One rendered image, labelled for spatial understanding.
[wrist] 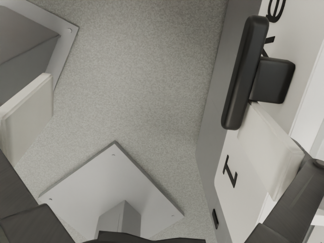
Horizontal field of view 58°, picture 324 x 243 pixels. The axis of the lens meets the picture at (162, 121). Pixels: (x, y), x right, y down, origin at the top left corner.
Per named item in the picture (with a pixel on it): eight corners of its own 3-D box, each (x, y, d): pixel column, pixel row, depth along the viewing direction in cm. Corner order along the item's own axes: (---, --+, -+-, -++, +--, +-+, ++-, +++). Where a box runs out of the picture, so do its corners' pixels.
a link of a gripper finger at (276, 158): (291, 152, 14) (306, 153, 14) (247, 99, 20) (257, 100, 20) (272, 202, 15) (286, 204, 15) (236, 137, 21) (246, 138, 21)
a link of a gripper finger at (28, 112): (8, 176, 14) (-9, 175, 14) (54, 116, 20) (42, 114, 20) (3, 118, 12) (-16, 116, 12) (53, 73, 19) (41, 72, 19)
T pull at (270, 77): (218, 123, 21) (222, 132, 20) (246, 13, 18) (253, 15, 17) (266, 129, 21) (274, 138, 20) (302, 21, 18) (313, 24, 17)
